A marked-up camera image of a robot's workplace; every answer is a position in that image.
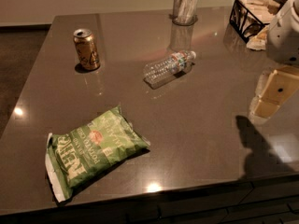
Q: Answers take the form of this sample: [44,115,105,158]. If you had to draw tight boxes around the white napkin packets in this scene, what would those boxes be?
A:
[239,0,280,23]

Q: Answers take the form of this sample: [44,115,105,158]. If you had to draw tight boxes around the clear plastic water bottle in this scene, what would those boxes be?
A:
[143,50,196,88]

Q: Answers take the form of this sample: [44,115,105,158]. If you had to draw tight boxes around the green potato chip bag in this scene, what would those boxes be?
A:
[45,106,150,202]

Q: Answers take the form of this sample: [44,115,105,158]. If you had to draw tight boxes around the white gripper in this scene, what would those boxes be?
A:
[250,0,299,119]

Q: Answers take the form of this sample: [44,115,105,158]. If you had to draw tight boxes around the orange soda can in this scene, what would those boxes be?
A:
[73,28,100,71]

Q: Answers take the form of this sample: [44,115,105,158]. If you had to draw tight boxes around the black wire basket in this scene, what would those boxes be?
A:
[230,0,270,43]

